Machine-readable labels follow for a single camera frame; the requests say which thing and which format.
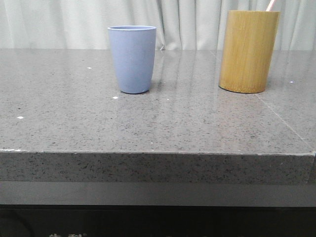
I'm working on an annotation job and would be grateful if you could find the blue plastic cup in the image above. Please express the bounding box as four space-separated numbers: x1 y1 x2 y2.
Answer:
108 26 157 94

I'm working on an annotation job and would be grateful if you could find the bamboo cylindrical holder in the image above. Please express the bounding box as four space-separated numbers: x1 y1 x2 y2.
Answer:
219 10 280 93

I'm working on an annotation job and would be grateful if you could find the white pleated curtain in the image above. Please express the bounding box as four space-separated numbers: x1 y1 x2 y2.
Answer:
0 0 316 51

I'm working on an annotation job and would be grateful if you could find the pink chopstick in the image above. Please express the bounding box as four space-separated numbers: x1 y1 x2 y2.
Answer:
266 0 276 11

